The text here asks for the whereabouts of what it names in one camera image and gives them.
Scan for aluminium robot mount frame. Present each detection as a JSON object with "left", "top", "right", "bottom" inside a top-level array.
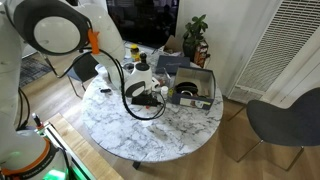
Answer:
[{"left": 33, "top": 121, "right": 94, "bottom": 180}]

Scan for vitamin bottle yellow cap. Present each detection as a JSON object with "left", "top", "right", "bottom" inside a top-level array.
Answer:
[{"left": 129, "top": 43, "right": 140, "bottom": 63}]

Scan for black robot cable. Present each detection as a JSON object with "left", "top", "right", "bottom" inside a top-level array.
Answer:
[
  {"left": 41, "top": 48, "right": 168, "bottom": 121},
  {"left": 16, "top": 88, "right": 32, "bottom": 131}
]

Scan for grey upholstered chair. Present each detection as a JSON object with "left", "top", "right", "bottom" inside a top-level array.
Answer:
[
  {"left": 237, "top": 87, "right": 320, "bottom": 173},
  {"left": 42, "top": 51, "right": 101, "bottom": 99}
]

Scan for dark glass bottle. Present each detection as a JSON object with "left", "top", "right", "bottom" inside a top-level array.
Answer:
[{"left": 139, "top": 52, "right": 148, "bottom": 65}]

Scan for clear plastic bin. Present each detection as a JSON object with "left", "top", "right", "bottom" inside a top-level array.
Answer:
[{"left": 151, "top": 68, "right": 174, "bottom": 96}]

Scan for white pill bottle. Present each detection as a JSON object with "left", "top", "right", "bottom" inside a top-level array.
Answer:
[{"left": 160, "top": 85, "right": 170, "bottom": 101}]

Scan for wooden platform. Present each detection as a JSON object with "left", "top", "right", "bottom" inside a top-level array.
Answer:
[{"left": 48, "top": 113, "right": 124, "bottom": 180}]

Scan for black flat television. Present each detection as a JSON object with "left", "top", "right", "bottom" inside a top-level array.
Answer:
[{"left": 105, "top": 0, "right": 181, "bottom": 49}]

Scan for green potted plant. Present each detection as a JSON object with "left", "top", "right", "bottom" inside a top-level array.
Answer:
[{"left": 182, "top": 13, "right": 209, "bottom": 61}]

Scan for brown cardboard box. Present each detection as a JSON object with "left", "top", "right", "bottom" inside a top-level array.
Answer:
[{"left": 162, "top": 34, "right": 184, "bottom": 56}]

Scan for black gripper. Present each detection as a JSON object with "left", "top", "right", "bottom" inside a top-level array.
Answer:
[{"left": 130, "top": 91, "right": 161, "bottom": 108}]

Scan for white wall heater grille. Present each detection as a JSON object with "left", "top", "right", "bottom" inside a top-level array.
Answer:
[{"left": 228, "top": 0, "right": 320, "bottom": 104}]

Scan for dark open shoe box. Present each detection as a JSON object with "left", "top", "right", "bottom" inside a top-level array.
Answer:
[{"left": 167, "top": 66, "right": 217, "bottom": 111}]

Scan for black headphones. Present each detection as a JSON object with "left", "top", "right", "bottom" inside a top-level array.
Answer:
[{"left": 174, "top": 81, "right": 199, "bottom": 98}]

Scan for orange cable clip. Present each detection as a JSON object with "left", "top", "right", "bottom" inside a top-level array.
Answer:
[{"left": 87, "top": 29, "right": 101, "bottom": 56}]

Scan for dark blue flat box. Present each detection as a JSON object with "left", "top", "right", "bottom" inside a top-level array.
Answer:
[{"left": 154, "top": 54, "right": 191, "bottom": 75}]

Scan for black post orange ring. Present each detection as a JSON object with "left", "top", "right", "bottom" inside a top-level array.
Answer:
[{"left": 31, "top": 112, "right": 44, "bottom": 131}]

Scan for patterned dark floor rug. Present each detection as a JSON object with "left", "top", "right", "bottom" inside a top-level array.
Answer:
[{"left": 19, "top": 54, "right": 53, "bottom": 88}]

